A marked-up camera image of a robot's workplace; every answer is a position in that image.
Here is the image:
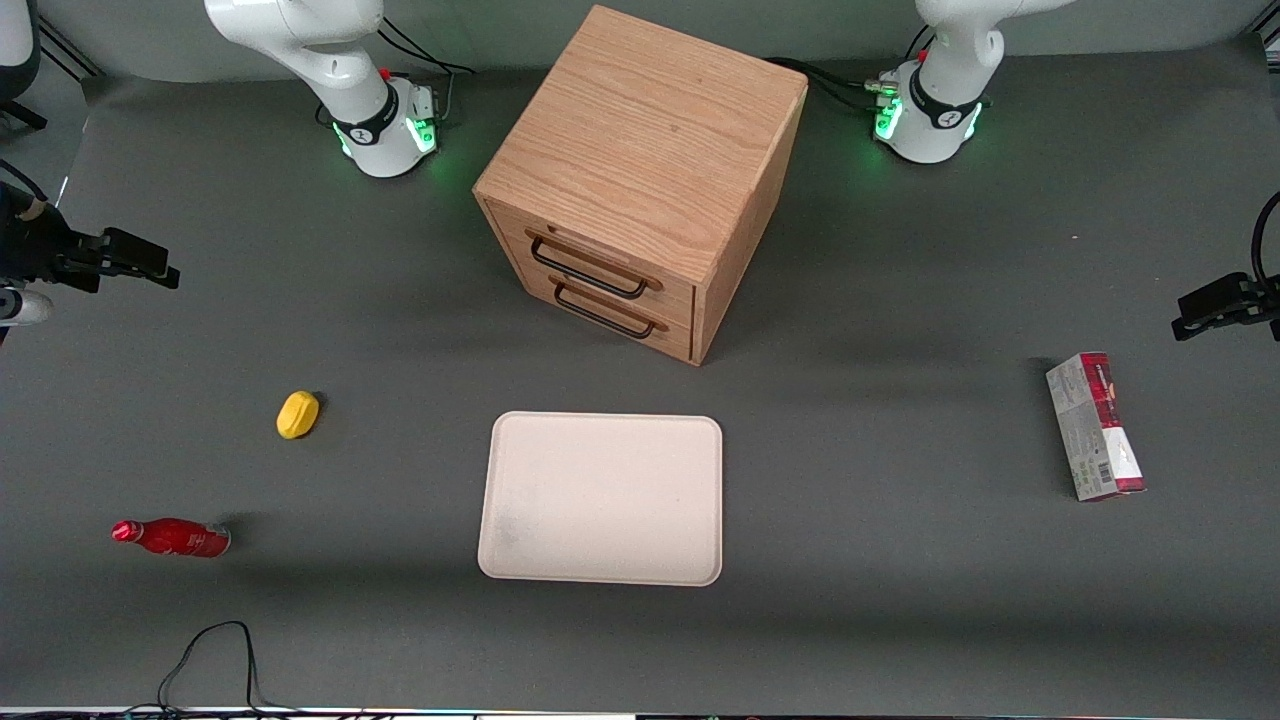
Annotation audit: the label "black cable loop on table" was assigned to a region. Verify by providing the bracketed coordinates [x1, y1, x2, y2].
[120, 620, 301, 716]

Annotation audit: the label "dark grey table mat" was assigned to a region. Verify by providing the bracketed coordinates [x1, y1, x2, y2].
[0, 40, 1280, 713]

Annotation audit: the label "black right arm base cables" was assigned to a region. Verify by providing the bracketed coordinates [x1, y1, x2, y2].
[315, 15, 476, 126]

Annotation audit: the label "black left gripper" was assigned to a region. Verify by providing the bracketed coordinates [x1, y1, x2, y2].
[1172, 272, 1280, 343]

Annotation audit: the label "red coke bottle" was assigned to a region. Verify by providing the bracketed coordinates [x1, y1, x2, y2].
[111, 517, 232, 559]

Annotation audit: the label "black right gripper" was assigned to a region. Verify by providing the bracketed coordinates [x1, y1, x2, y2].
[0, 185, 181, 296]

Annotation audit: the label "black arm base cables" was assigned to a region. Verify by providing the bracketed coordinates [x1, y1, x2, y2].
[315, 15, 476, 126]
[765, 28, 936, 116]

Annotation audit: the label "yellow toy lemon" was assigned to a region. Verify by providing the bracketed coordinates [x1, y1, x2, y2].
[277, 391, 321, 440]

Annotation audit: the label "beige plastic tray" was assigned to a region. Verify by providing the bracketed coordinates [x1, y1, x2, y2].
[478, 411, 723, 587]

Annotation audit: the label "red and grey carton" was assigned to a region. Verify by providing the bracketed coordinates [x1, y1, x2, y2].
[1045, 352, 1147, 502]

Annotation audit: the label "black left arm base cables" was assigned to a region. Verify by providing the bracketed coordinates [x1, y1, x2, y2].
[765, 28, 936, 116]

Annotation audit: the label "long black drawer handle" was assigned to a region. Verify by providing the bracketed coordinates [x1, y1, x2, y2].
[527, 232, 663, 300]

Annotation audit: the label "black floor rail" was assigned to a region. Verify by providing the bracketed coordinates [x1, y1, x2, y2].
[35, 18, 104, 79]

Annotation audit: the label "wooden two-drawer cabinet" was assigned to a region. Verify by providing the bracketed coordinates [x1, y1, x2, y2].
[473, 5, 809, 367]

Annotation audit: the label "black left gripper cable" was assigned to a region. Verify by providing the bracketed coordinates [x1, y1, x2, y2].
[1250, 190, 1280, 291]

